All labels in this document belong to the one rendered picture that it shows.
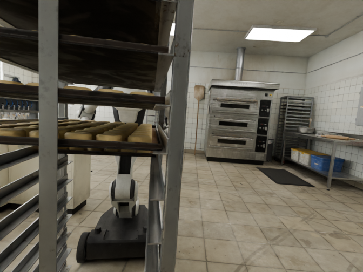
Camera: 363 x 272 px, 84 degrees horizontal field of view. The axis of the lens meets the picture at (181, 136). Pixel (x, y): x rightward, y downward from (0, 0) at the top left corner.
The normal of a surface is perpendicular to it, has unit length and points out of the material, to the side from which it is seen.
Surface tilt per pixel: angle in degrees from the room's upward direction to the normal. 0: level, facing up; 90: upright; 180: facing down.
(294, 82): 90
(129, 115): 90
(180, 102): 90
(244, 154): 90
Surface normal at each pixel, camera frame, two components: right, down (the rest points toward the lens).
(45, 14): 0.14, 0.11
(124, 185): 0.16, -0.44
